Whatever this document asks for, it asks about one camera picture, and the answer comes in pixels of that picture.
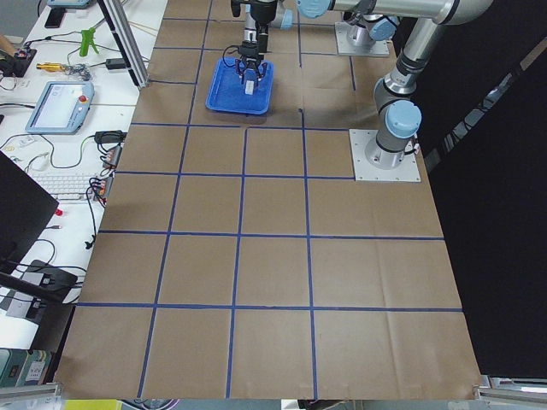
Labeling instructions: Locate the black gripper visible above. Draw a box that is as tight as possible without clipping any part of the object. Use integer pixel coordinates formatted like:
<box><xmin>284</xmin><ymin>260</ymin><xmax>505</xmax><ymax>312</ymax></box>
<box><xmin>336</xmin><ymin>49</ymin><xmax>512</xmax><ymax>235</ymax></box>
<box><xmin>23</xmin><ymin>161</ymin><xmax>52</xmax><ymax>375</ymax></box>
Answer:
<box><xmin>250</xmin><ymin>0</ymin><xmax>277</xmax><ymax>24</ymax></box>
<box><xmin>234</xmin><ymin>23</ymin><xmax>269</xmax><ymax>88</ymax></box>

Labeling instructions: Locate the white block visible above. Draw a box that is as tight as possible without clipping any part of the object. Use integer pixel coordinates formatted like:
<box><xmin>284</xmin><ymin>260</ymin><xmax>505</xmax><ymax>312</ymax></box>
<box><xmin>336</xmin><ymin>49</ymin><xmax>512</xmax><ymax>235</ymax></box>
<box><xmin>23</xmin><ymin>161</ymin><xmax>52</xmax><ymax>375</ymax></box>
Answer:
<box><xmin>244</xmin><ymin>80</ymin><xmax>255</xmax><ymax>95</ymax></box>

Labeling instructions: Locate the blue plastic tray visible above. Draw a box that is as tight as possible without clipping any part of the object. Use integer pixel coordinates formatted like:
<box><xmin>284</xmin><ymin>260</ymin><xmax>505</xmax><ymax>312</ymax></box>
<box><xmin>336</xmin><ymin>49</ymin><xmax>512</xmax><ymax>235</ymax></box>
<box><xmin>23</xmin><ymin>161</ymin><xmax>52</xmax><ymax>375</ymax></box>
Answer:
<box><xmin>206</xmin><ymin>57</ymin><xmax>274</xmax><ymax>115</ymax></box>

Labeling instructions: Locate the green clamp tool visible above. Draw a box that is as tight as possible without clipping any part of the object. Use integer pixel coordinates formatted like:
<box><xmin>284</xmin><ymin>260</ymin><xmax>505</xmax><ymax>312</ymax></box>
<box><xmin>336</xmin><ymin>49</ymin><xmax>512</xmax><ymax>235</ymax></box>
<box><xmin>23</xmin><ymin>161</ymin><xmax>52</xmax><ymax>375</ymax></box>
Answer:
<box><xmin>79</xmin><ymin>27</ymin><xmax>99</xmax><ymax>57</ymax></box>

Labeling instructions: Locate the teach pendant tablet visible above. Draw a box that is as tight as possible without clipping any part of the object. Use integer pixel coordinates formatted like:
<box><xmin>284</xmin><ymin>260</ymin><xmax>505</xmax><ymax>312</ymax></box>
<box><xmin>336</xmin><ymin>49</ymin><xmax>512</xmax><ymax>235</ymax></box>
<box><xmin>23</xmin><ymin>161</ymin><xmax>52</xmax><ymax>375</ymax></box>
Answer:
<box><xmin>25</xmin><ymin>81</ymin><xmax>95</xmax><ymax>134</ymax></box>

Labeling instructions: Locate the black phone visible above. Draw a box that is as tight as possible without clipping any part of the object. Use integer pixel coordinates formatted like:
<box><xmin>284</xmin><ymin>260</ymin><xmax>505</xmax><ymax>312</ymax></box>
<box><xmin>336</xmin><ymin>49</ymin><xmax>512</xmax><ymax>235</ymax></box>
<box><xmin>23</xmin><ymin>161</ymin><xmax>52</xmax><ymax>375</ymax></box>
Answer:
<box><xmin>44</xmin><ymin>8</ymin><xmax>66</xmax><ymax>29</ymax></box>

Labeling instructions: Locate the white keyboard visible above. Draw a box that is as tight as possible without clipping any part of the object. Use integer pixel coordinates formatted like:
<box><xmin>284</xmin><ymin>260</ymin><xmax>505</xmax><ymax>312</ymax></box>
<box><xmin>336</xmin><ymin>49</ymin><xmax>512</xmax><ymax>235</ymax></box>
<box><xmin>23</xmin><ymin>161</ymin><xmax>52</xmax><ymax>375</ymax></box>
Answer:
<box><xmin>30</xmin><ymin>173</ymin><xmax>105</xmax><ymax>202</ymax></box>

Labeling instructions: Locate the black monitor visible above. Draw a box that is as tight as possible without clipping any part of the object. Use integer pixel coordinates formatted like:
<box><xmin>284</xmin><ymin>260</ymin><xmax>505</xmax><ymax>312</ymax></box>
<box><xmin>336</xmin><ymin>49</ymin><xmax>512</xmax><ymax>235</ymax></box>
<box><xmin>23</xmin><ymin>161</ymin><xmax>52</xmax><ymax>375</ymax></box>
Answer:
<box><xmin>0</xmin><ymin>154</ymin><xmax>59</xmax><ymax>274</ymax></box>

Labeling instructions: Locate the black monitor stand base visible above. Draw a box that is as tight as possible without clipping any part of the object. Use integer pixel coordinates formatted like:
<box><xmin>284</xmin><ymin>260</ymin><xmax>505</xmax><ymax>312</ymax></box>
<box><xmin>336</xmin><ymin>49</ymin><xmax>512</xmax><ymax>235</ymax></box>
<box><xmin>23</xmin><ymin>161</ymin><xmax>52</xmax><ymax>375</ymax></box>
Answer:
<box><xmin>21</xmin><ymin>260</ymin><xmax>78</xmax><ymax>302</ymax></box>

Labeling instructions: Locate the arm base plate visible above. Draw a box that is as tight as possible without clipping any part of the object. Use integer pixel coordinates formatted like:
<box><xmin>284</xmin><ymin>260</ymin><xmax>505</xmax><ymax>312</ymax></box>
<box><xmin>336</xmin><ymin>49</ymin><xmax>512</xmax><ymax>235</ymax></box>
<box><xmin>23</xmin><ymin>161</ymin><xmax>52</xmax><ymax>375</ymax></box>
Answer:
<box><xmin>334</xmin><ymin>22</ymin><xmax>390</xmax><ymax>58</ymax></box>
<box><xmin>349</xmin><ymin>129</ymin><xmax>421</xmax><ymax>183</ymax></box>

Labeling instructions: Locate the aluminium frame post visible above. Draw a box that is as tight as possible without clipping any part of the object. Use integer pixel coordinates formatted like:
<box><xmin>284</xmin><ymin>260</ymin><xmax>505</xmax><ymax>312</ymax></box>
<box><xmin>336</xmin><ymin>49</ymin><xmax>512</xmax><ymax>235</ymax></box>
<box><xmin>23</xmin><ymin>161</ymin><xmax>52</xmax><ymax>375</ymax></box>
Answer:
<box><xmin>97</xmin><ymin>0</ymin><xmax>150</xmax><ymax>90</ymax></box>

